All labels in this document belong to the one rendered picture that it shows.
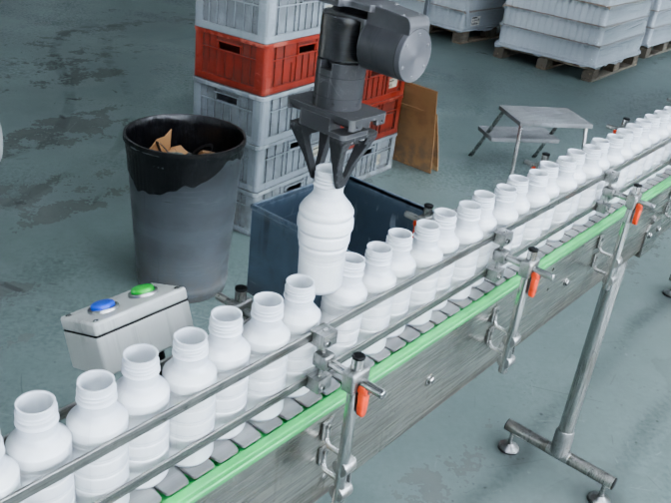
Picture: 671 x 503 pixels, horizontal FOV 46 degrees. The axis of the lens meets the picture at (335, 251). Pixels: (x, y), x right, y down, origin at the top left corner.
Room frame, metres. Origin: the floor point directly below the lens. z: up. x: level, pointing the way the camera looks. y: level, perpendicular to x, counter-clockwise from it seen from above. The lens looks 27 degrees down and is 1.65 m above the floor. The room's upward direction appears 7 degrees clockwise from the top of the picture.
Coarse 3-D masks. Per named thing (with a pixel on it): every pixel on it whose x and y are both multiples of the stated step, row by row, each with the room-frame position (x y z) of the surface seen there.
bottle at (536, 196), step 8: (528, 176) 1.34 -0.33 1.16; (536, 176) 1.33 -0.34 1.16; (544, 176) 1.33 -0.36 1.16; (528, 184) 1.33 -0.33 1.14; (536, 184) 1.33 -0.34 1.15; (544, 184) 1.33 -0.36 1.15; (528, 192) 1.33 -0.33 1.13; (536, 192) 1.33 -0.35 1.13; (544, 192) 1.34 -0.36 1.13; (528, 200) 1.32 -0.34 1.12; (536, 200) 1.32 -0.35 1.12; (544, 200) 1.32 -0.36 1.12; (536, 208) 1.32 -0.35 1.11; (544, 216) 1.34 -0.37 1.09; (528, 224) 1.32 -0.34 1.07; (536, 224) 1.32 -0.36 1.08; (528, 232) 1.32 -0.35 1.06; (536, 232) 1.32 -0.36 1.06; (528, 240) 1.32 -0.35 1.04; (520, 248) 1.32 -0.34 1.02; (520, 256) 1.32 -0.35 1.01
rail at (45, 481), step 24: (576, 192) 1.42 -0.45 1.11; (528, 216) 1.26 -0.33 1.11; (576, 216) 1.45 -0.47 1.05; (480, 240) 1.14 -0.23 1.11; (456, 288) 1.10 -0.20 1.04; (360, 312) 0.89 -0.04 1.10; (312, 336) 0.81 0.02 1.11; (384, 336) 0.95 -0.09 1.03; (264, 360) 0.75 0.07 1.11; (336, 360) 0.86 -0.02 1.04; (216, 384) 0.69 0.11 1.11; (168, 408) 0.64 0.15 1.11; (264, 408) 0.75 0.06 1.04; (144, 432) 0.61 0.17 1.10; (216, 432) 0.69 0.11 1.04; (96, 456) 0.57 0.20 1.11; (48, 480) 0.53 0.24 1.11; (144, 480) 0.61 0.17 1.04
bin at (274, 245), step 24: (288, 192) 1.61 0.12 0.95; (360, 192) 1.73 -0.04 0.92; (384, 192) 1.69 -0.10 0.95; (264, 216) 1.50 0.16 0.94; (288, 216) 1.62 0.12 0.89; (360, 216) 1.73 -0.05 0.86; (384, 216) 1.68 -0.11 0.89; (264, 240) 1.50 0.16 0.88; (288, 240) 1.46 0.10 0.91; (360, 240) 1.72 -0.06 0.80; (384, 240) 1.68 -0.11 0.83; (264, 264) 1.50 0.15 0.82; (288, 264) 1.46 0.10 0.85; (264, 288) 1.49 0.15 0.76
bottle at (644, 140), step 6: (636, 120) 1.77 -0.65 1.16; (642, 120) 1.79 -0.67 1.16; (648, 120) 1.78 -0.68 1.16; (648, 126) 1.76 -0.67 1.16; (642, 132) 1.76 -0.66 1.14; (648, 132) 1.76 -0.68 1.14; (642, 138) 1.75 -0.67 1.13; (648, 138) 1.76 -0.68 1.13; (642, 144) 1.75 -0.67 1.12; (648, 144) 1.75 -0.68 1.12; (642, 150) 1.75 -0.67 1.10; (642, 162) 1.75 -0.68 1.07; (642, 168) 1.75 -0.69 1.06; (636, 174) 1.75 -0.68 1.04
